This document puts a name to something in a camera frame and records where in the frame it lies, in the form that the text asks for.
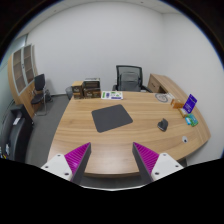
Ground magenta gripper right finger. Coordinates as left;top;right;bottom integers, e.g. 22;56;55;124
132;142;183;184

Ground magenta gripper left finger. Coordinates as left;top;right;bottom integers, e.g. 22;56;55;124
42;142;91;185

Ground black computer mouse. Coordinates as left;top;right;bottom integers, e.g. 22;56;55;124
157;118;168;131

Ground dark grey mouse pad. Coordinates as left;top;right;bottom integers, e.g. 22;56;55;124
92;104;133;133

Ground wooden office desk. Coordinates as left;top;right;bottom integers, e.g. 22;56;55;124
49;92;211;177

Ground green blue packet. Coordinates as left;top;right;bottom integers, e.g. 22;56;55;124
185;113;198;127

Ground black leather chair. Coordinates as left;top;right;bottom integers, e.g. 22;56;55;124
0;104;34;163

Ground orange box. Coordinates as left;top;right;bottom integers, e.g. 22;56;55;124
171;99;184;109

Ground round patterned coaster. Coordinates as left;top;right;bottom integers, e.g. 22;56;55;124
155;93;168;102

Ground purple standing card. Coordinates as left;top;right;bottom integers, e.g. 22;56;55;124
183;94;197;113

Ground black visitor chair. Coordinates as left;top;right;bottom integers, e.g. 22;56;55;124
31;74;53;109

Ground wooden side credenza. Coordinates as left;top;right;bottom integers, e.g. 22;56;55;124
148;73;187;100

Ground white green leaflet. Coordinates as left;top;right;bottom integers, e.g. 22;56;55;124
101;91;123;100

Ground dark stacked boxes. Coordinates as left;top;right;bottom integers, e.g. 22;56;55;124
83;78;101;98

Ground black mesh office chair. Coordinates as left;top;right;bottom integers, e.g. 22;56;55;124
112;65;151;93

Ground wooden bookshelf cabinet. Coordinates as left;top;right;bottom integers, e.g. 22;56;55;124
8;44;38;117

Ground white cable grommet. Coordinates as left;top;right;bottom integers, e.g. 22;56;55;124
182;136;188;143

